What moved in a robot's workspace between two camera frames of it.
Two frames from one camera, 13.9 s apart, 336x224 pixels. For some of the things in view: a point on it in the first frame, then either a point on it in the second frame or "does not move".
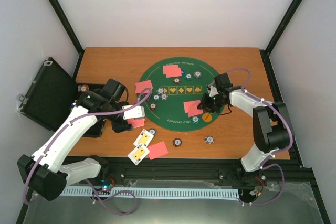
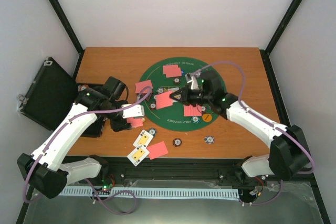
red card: (139, 86) does not move
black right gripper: (205, 105) → (184, 92)
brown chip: (177, 80) does not move
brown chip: (153, 106) does not move
